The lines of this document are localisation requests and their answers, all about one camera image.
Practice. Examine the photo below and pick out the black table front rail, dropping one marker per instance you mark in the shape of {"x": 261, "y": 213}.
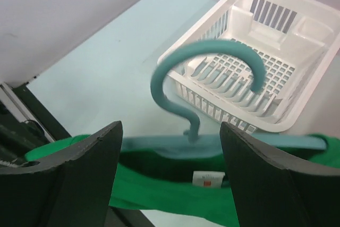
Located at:
{"x": 53, "y": 130}

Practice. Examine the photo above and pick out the white plastic dish basket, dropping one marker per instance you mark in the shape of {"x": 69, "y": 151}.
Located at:
{"x": 252, "y": 63}

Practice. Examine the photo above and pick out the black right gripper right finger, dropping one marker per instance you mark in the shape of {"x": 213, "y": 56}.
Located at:
{"x": 274, "y": 187}

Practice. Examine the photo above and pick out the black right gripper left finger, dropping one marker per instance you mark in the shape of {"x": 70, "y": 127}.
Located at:
{"x": 71, "y": 187}

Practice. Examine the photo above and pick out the green t shirt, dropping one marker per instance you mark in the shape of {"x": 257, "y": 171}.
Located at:
{"x": 172, "y": 175}

